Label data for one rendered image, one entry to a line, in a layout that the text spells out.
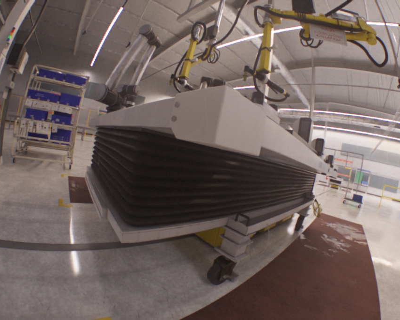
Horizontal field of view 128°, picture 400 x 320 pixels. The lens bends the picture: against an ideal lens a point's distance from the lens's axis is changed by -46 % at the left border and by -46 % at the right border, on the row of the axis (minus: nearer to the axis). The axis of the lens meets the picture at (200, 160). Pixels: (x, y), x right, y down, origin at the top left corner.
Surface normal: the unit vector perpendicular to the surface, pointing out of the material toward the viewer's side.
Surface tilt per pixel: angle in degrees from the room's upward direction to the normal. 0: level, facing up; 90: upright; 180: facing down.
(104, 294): 0
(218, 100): 90
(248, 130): 90
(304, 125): 90
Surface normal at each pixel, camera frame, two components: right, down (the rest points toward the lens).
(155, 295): 0.20, -0.98
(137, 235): 0.66, 0.18
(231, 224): -0.73, -0.11
